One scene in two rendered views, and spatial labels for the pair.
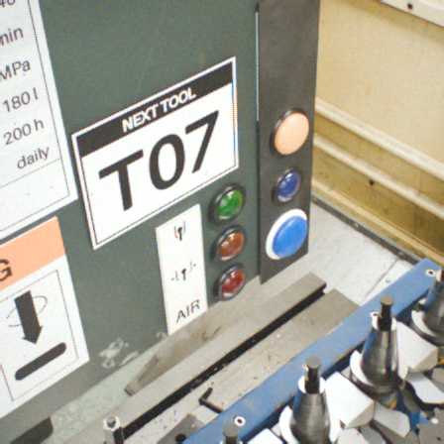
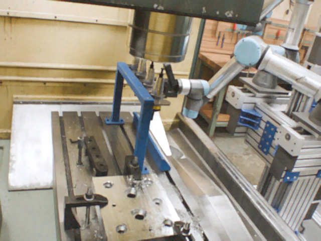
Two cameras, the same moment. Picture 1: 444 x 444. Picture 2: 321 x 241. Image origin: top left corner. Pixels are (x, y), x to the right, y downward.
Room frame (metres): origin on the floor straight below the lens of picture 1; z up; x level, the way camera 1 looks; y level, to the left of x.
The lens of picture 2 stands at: (0.10, 1.06, 1.64)
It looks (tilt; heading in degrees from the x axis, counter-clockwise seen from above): 25 degrees down; 287
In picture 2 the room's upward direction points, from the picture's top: 10 degrees clockwise
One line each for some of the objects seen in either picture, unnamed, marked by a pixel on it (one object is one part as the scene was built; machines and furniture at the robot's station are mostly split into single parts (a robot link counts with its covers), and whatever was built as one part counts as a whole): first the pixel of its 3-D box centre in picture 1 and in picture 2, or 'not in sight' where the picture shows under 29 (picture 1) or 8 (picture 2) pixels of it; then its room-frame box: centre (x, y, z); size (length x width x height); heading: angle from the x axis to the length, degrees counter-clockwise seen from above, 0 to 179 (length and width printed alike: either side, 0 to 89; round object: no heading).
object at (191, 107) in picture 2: not in sight; (192, 105); (0.35, -0.36, 1.07); 0.11 x 0.08 x 0.11; 84
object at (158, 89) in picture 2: not in sight; (159, 85); (0.43, 0.00, 1.26); 0.04 x 0.04 x 0.07
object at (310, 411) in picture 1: (310, 404); (150, 75); (0.50, -0.08, 1.26); 0.04 x 0.04 x 0.07
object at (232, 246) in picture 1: (230, 246); not in sight; (0.35, 0.00, 1.62); 0.02 x 0.01 x 0.02; 130
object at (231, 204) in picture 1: (229, 205); not in sight; (0.35, 0.00, 1.65); 0.02 x 0.01 x 0.02; 130
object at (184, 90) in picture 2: not in sight; (181, 86); (0.41, -0.30, 1.18); 0.08 x 0.05 x 0.08; 130
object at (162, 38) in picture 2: not in sight; (158, 31); (0.36, 0.32, 1.51); 0.16 x 0.16 x 0.12
